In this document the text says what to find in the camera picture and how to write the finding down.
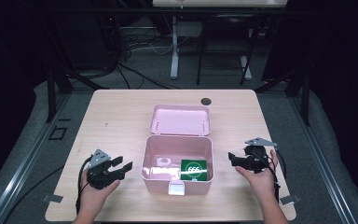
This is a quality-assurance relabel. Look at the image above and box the person's right hand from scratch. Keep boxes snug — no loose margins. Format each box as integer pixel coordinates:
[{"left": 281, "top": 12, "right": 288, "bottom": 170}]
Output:
[{"left": 235, "top": 148, "right": 280, "bottom": 203}]

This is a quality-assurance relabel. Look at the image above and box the black chair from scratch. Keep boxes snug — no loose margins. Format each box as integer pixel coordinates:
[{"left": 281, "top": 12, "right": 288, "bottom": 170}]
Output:
[{"left": 196, "top": 13, "right": 259, "bottom": 87}]

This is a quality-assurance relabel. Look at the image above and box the grey tape strip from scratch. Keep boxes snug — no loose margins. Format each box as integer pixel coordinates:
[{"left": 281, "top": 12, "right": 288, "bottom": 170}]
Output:
[
  {"left": 41, "top": 193, "right": 64, "bottom": 204},
  {"left": 279, "top": 193, "right": 302, "bottom": 205}
]

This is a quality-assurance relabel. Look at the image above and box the bundle of floor cables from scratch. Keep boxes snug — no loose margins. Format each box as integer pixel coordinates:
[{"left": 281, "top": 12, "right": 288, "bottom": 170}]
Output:
[{"left": 105, "top": 15, "right": 181, "bottom": 91}]

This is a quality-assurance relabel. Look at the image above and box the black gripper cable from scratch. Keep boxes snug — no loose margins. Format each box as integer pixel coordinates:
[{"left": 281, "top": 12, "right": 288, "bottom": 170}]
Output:
[
  {"left": 75, "top": 156, "right": 93, "bottom": 216},
  {"left": 271, "top": 148, "right": 288, "bottom": 203}
]

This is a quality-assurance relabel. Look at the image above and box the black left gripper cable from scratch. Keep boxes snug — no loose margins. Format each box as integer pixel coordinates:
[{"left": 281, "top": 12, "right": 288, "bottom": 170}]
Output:
[{"left": 75, "top": 156, "right": 93, "bottom": 216}]

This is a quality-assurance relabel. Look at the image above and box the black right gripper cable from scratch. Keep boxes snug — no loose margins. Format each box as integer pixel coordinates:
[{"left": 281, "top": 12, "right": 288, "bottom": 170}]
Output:
[{"left": 271, "top": 148, "right": 288, "bottom": 203}]

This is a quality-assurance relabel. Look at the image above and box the green printed packet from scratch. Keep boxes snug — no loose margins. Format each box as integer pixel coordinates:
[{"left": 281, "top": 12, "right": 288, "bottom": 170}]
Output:
[{"left": 179, "top": 159, "right": 208, "bottom": 182}]

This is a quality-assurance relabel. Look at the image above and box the person's left hand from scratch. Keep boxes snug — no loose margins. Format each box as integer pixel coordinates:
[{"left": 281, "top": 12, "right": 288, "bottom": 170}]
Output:
[{"left": 79, "top": 178, "right": 121, "bottom": 217}]

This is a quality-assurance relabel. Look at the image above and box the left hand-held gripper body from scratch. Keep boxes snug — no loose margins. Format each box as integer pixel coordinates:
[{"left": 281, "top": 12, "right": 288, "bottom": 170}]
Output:
[{"left": 86, "top": 148, "right": 121, "bottom": 190}]

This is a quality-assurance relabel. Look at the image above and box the aluminium floor rail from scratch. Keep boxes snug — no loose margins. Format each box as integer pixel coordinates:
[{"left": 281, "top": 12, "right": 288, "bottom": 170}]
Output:
[
  {"left": 0, "top": 92, "right": 73, "bottom": 224},
  {"left": 287, "top": 92, "right": 358, "bottom": 224}
]

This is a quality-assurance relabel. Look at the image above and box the pink plastic box with lid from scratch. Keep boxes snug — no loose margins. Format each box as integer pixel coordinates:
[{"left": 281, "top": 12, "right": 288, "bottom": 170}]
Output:
[{"left": 140, "top": 104, "right": 215, "bottom": 197}]

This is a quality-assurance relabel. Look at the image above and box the black metal stand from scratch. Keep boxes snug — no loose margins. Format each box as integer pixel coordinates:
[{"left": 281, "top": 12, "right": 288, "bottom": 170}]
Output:
[
  {"left": 254, "top": 66, "right": 312, "bottom": 127},
  {"left": 45, "top": 66, "right": 75, "bottom": 123}
]

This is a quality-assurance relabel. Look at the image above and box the white desk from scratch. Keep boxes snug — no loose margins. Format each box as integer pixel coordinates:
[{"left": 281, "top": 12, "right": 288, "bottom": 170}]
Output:
[{"left": 151, "top": 0, "right": 289, "bottom": 81}]

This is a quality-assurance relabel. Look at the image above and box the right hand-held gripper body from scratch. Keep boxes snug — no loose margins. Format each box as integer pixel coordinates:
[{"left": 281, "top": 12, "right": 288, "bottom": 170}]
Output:
[{"left": 243, "top": 137, "right": 278, "bottom": 175}]

